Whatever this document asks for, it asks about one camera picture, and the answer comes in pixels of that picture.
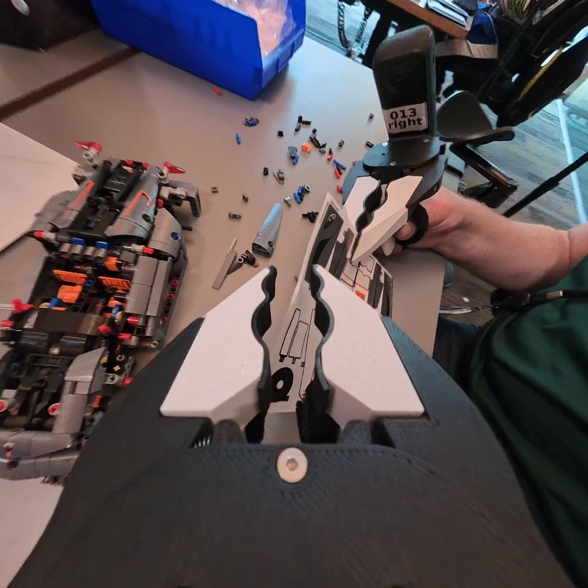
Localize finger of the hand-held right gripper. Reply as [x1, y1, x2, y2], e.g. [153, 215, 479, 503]
[343, 177, 390, 231]
[350, 175, 423, 267]

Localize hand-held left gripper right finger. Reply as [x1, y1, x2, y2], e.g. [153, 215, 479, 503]
[295, 264, 425, 444]

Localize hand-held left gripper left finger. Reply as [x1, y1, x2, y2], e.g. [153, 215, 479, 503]
[159, 265, 278, 444]

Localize lego sticker sheet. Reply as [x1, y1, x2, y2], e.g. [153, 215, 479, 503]
[276, 192, 394, 409]

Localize grey lego car model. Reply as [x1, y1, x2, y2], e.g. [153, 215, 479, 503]
[0, 141, 202, 484]

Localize person's right forearm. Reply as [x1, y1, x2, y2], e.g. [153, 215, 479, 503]
[432, 188, 588, 292]

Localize scattered small lego parts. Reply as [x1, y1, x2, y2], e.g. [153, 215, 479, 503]
[211, 85, 375, 224]

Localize grey curved lego panel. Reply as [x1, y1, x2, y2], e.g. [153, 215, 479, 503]
[252, 203, 284, 257]

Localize grey lego wedge plate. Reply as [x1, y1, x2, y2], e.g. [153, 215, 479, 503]
[212, 238, 239, 290]

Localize person's right hand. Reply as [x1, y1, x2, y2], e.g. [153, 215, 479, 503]
[395, 187, 461, 252]

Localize black office chair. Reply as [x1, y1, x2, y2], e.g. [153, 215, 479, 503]
[436, 89, 521, 208]

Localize black rod with metal band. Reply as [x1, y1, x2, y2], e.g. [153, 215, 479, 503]
[489, 288, 588, 314]

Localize person's dark clothing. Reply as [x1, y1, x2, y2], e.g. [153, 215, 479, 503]
[434, 257, 588, 588]

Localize blue plastic bin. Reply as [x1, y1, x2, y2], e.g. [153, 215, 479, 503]
[89, 0, 307, 101]

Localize white desk lamp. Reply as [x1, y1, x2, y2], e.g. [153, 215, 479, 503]
[0, 123, 80, 252]

